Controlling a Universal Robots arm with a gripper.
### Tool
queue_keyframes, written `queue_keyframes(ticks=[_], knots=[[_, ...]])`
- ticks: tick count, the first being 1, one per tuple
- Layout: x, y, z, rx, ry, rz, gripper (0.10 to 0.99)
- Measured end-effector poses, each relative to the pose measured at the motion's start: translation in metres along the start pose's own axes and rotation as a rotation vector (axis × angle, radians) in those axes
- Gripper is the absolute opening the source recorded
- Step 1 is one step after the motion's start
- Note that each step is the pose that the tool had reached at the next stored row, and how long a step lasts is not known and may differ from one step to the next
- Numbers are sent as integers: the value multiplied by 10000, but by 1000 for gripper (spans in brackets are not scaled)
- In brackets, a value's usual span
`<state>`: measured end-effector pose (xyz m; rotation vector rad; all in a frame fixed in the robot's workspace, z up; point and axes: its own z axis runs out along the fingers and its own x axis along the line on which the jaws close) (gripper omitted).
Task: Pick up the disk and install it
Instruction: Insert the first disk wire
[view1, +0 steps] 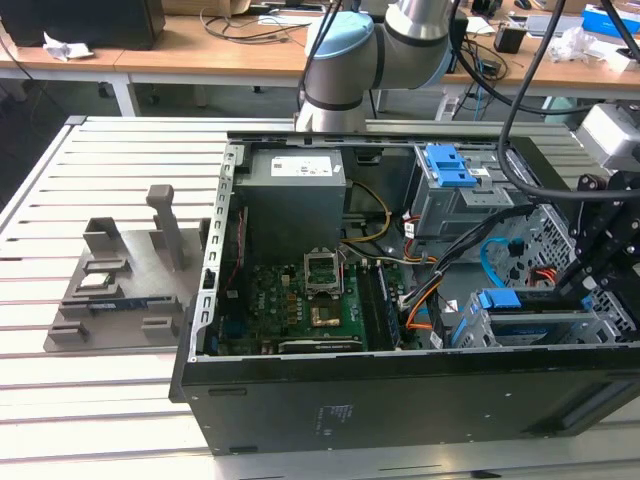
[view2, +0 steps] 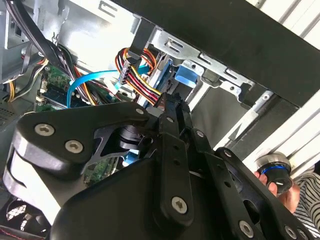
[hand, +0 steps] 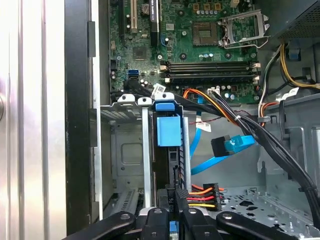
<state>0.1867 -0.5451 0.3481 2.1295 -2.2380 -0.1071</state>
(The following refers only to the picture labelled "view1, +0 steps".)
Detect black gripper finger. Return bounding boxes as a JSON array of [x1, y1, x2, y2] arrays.
[[594, 203, 640, 322], [555, 172, 612, 302]]

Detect metal disk bay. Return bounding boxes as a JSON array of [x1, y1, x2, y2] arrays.
[[449, 286, 626, 349]]

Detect pale green bin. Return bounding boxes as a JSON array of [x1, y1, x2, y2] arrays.
[[542, 95, 587, 126]]

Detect small white box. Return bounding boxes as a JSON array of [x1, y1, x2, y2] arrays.
[[599, 44, 640, 76]]

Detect grey optical drive cage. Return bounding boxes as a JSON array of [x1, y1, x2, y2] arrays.
[[407, 144, 545, 239]]

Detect blue plastic drive latch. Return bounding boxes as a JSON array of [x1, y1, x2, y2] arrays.
[[422, 143, 479, 189]]

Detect clear plastic bag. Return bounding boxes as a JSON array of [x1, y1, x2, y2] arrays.
[[542, 25, 609, 64]]

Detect blue and white box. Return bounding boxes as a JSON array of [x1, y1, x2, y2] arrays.
[[582, 3, 640, 37]]

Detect white power strip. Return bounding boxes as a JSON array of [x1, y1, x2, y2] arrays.
[[434, 94, 461, 122]]

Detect black pen cup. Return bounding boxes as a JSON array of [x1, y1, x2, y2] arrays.
[[493, 25, 529, 55]]

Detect blue RAM stick in slot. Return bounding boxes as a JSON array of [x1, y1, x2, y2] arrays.
[[374, 264, 404, 349]]

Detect black speaker box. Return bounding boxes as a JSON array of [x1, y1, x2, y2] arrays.
[[449, 9, 469, 54]]

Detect black open PC case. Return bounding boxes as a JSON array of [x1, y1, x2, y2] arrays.
[[168, 130, 640, 456]]

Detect CPU socket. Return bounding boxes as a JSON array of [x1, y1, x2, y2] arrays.
[[303, 247, 344, 300]]

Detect black graphics card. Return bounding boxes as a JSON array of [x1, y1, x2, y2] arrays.
[[277, 338, 366, 354]]

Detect grey power supply unit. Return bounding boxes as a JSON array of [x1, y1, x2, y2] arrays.
[[234, 148, 349, 251]]

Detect green motherboard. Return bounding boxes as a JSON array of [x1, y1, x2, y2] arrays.
[[214, 259, 369, 354]]

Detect cardboard box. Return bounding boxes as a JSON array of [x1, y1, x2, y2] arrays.
[[162, 0, 251, 16]]

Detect grey parts rack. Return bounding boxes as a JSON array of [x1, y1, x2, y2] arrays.
[[43, 184, 211, 356]]

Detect wooden desk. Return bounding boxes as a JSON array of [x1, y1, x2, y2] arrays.
[[0, 12, 640, 119]]

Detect silver CPU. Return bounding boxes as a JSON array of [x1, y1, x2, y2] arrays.
[[79, 273, 114, 294]]

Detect large black box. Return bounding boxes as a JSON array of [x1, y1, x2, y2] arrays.
[[0, 0, 166, 51]]

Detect crumpled white paper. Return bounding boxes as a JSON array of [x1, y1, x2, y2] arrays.
[[42, 30, 96, 63]]

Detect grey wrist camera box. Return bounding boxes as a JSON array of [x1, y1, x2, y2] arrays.
[[574, 101, 640, 172]]

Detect orange power wire black plug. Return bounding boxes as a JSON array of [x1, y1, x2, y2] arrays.
[[528, 266, 559, 290]]

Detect blue data wire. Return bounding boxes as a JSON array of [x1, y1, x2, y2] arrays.
[[479, 234, 524, 290]]

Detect black wire bundle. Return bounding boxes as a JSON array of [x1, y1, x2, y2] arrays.
[[399, 202, 546, 307]]

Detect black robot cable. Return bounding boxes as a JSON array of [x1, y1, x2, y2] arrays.
[[498, 0, 640, 201], [448, 0, 594, 114]]

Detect orange front panel wires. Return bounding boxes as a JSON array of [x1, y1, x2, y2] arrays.
[[404, 288, 437, 331]]

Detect yellow power wires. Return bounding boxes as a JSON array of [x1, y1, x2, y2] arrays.
[[342, 182, 394, 247]]

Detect red wire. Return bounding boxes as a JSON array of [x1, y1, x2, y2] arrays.
[[222, 207, 249, 292]]

